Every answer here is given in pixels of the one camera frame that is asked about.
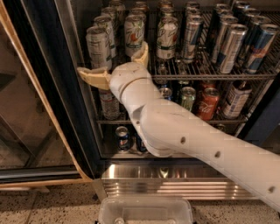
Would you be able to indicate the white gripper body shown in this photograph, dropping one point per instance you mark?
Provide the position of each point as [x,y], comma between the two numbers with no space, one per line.
[126,76]

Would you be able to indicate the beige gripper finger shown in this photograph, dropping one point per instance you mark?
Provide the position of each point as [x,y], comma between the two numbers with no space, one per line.
[98,78]
[140,57]

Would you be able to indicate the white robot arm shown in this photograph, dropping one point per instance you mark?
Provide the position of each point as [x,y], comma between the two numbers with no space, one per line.
[165,127]

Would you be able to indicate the blue Pepsi can middle shelf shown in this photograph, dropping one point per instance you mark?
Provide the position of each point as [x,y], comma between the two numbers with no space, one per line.
[166,93]

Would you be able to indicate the green can middle shelf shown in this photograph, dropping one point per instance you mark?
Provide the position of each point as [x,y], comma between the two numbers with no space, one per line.
[187,97]

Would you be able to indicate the silver slim energy can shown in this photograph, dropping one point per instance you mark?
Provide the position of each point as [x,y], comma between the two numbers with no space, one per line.
[193,30]

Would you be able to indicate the left Pepsi can bottom shelf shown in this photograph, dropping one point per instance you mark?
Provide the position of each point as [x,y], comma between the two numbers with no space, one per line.
[123,138]

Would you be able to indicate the open glass fridge door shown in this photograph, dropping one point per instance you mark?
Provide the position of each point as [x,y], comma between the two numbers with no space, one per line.
[46,128]

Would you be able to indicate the red Coca-Cola can middle shelf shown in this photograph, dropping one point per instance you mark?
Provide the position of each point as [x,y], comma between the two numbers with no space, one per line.
[207,103]

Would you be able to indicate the front silver Red Bull can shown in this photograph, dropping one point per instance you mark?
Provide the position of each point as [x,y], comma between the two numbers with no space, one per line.
[230,47]

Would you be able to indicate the white labelled bottle middle shelf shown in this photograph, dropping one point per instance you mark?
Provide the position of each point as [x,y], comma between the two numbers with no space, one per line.
[236,99]

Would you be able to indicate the right Coke can bottom shelf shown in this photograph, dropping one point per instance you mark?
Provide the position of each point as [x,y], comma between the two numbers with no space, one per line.
[221,127]

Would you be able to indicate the blue Red Bull can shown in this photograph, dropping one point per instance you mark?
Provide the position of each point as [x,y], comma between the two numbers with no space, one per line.
[262,42]

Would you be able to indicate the left water bottle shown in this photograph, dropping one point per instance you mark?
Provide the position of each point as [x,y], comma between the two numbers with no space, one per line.
[109,104]

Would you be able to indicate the clear plastic bin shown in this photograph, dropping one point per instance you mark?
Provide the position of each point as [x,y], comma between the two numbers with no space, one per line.
[145,210]

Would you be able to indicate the top wire shelf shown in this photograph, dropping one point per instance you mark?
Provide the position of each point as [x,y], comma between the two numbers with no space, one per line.
[201,68]

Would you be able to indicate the wire shelf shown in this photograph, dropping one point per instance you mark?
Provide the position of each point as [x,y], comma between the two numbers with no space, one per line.
[201,68]
[123,118]

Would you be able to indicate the middle wire shelf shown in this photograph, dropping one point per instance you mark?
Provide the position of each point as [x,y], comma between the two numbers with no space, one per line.
[123,118]

